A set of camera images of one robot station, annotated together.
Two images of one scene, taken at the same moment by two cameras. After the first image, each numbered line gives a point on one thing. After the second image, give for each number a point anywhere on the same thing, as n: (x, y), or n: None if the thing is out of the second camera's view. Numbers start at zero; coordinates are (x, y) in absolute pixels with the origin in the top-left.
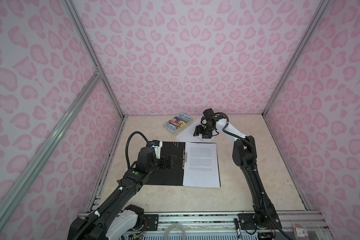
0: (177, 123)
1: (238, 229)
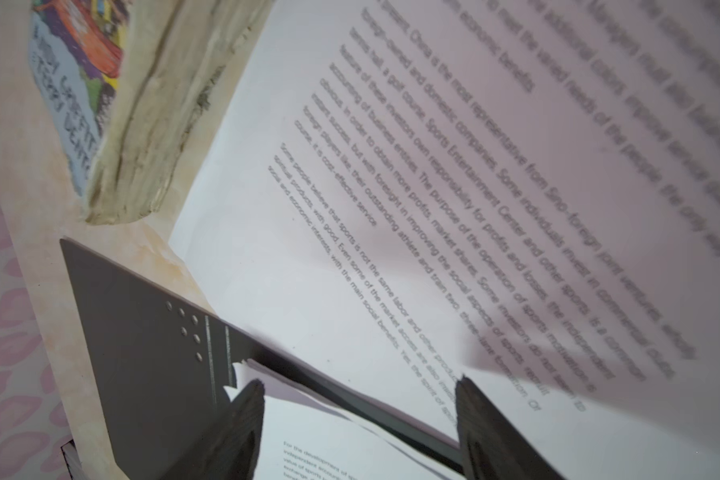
0: (125, 88)
1: None
